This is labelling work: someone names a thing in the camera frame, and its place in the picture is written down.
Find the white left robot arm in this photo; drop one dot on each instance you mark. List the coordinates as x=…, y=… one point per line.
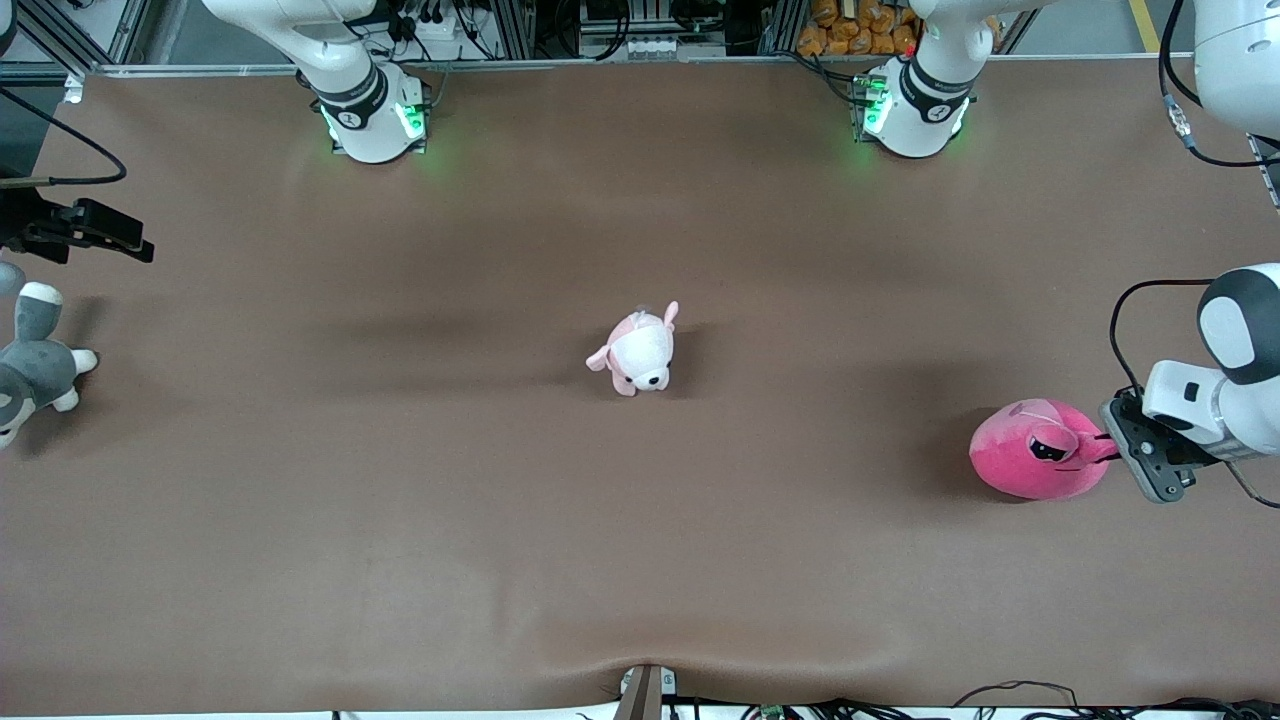
x=1240, y=60

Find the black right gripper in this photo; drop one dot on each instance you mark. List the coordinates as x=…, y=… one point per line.
x=22, y=222

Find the aluminium table edge frame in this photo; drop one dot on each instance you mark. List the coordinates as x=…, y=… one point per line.
x=600, y=64

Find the orange plush toy pile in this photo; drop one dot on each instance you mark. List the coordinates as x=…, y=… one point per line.
x=835, y=35

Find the round pink plush toy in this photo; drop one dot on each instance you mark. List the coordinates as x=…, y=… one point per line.
x=1010, y=455

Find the brown camera mount bracket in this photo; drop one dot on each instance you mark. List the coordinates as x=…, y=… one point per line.
x=642, y=695

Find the white power strip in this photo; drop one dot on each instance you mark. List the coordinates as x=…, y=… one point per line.
x=440, y=27

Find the white terminal strip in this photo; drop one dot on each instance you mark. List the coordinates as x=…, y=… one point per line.
x=640, y=47

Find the grey white plush husky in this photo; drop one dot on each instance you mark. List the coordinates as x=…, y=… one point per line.
x=40, y=365

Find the pink white plush dog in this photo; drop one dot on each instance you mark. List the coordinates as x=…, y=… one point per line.
x=645, y=350

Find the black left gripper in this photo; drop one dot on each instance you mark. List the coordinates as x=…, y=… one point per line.
x=1191, y=452

